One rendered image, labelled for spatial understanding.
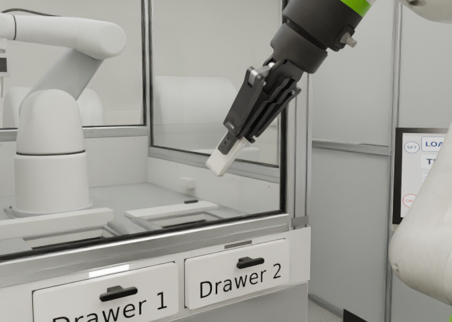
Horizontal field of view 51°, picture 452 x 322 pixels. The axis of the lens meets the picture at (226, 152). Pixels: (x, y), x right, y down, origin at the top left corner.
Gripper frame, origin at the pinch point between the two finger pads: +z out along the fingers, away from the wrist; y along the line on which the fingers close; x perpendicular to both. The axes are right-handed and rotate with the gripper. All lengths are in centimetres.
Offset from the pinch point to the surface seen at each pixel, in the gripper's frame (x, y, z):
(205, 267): 2.0, 27.0, 33.3
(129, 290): 4.1, 7.8, 37.3
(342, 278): 2, 217, 90
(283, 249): -4, 48, 26
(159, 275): 4.9, 16.7, 36.5
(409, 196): -14, 72, 0
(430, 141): -7, 82, -13
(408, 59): 43, 184, -31
